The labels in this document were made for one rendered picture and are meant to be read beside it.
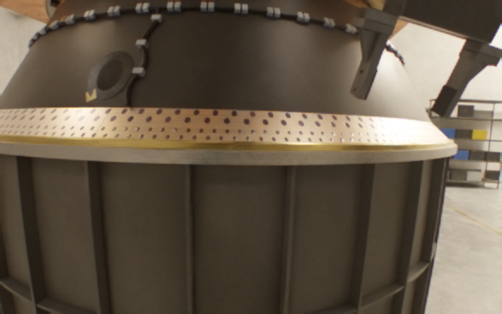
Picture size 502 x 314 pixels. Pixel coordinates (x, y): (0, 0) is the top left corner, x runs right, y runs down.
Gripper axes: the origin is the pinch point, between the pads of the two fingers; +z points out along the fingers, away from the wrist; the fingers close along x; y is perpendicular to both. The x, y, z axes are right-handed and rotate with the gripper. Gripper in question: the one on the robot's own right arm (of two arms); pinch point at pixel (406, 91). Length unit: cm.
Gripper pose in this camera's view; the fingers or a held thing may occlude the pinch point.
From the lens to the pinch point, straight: 40.5
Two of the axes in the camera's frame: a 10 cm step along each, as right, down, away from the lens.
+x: 9.8, 1.4, 1.3
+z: -1.9, 8.5, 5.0
